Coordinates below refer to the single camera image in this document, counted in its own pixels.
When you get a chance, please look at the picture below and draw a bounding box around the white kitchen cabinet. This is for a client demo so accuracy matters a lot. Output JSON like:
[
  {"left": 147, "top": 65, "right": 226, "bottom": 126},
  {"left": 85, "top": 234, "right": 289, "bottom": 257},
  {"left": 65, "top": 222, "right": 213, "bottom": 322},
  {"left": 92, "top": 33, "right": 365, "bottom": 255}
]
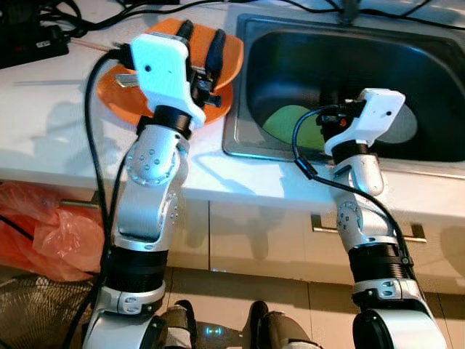
[{"left": 0, "top": 171, "right": 465, "bottom": 288}]

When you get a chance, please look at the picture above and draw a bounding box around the green plate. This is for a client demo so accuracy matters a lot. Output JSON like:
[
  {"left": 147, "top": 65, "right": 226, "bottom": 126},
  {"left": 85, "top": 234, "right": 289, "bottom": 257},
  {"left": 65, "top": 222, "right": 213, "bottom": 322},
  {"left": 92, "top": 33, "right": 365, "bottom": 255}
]
[{"left": 262, "top": 105, "right": 328, "bottom": 150}]

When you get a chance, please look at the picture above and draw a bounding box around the stainless steel sink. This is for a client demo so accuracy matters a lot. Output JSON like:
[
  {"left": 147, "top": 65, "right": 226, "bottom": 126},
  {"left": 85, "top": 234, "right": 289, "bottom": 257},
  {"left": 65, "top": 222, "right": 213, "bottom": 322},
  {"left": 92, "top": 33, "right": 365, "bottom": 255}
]
[{"left": 222, "top": 13, "right": 465, "bottom": 164}]

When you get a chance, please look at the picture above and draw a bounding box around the grey bowl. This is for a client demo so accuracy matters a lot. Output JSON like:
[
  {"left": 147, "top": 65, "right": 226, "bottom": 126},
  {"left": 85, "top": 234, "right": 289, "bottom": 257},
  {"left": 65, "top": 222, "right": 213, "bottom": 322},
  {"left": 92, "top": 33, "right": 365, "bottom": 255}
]
[{"left": 378, "top": 105, "right": 419, "bottom": 144}]

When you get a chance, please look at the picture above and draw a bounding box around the orange plate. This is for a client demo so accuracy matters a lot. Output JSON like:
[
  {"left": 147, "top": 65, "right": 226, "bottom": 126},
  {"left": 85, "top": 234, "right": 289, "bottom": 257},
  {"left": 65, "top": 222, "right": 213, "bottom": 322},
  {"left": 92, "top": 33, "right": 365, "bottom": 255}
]
[{"left": 97, "top": 62, "right": 235, "bottom": 126}]

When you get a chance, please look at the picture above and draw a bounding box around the dark metal faucet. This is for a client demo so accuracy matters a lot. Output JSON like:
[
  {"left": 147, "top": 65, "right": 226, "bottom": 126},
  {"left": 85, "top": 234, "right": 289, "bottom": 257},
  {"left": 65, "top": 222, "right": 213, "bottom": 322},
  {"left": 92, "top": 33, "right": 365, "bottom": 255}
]
[{"left": 341, "top": 0, "right": 362, "bottom": 23}]

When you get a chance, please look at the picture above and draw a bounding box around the black power strip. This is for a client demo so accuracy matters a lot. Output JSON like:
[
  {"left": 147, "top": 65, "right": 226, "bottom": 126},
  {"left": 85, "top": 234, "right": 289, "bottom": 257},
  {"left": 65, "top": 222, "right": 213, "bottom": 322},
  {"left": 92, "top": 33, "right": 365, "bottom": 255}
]
[{"left": 0, "top": 22, "right": 70, "bottom": 70}]

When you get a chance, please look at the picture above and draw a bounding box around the red plastic bag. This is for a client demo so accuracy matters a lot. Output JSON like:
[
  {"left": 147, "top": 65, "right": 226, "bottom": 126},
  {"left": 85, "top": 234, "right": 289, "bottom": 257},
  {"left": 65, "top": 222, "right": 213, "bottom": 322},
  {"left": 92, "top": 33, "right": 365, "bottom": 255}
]
[{"left": 0, "top": 182, "right": 106, "bottom": 281}]

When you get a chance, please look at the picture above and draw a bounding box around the robot right leg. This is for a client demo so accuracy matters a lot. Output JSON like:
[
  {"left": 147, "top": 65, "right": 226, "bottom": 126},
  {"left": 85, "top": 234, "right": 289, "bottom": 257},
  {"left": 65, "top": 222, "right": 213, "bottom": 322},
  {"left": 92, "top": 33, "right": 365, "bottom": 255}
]
[{"left": 243, "top": 300, "right": 320, "bottom": 349}]

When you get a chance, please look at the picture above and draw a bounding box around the robot leg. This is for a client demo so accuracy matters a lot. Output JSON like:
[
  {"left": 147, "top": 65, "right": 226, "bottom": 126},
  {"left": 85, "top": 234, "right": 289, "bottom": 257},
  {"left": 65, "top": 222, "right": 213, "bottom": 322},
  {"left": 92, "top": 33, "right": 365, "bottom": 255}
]
[
  {"left": 243, "top": 300, "right": 320, "bottom": 349},
  {"left": 156, "top": 300, "right": 197, "bottom": 349}
]

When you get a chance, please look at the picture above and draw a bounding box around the robot left leg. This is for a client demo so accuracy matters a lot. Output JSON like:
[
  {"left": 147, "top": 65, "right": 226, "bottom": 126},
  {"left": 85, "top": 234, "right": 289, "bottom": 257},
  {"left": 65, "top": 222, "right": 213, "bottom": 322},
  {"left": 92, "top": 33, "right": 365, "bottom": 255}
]
[{"left": 156, "top": 300, "right": 197, "bottom": 349}]

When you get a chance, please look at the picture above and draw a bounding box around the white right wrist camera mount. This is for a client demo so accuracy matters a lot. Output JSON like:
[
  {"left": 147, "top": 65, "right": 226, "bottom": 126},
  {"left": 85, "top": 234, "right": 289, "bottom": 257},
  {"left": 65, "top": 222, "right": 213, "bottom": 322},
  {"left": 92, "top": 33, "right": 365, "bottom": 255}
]
[{"left": 323, "top": 89, "right": 406, "bottom": 157}]

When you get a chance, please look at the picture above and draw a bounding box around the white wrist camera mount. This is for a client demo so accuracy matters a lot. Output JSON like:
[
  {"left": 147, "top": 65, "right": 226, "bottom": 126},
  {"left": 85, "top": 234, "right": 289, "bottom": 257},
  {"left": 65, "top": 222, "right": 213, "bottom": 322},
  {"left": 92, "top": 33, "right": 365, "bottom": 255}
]
[
  {"left": 323, "top": 89, "right": 406, "bottom": 157},
  {"left": 131, "top": 33, "right": 208, "bottom": 130}
]

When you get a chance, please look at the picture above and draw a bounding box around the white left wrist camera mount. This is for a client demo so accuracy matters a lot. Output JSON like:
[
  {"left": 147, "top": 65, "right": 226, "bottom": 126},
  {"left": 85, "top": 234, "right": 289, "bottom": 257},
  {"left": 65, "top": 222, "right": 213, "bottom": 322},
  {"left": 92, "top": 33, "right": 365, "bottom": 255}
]
[{"left": 131, "top": 33, "right": 208, "bottom": 130}]

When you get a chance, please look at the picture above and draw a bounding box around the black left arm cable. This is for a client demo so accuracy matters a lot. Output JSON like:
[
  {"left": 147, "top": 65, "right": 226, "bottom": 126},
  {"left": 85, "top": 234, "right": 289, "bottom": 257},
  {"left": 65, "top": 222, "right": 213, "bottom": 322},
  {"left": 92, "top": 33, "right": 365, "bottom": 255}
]
[{"left": 62, "top": 45, "right": 142, "bottom": 349}]

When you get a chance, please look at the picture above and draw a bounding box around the short metal cabinet handle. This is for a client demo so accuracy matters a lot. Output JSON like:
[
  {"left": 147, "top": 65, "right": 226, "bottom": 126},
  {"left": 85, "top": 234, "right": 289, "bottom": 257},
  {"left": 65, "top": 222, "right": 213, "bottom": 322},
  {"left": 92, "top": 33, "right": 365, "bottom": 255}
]
[{"left": 58, "top": 200, "right": 99, "bottom": 212}]

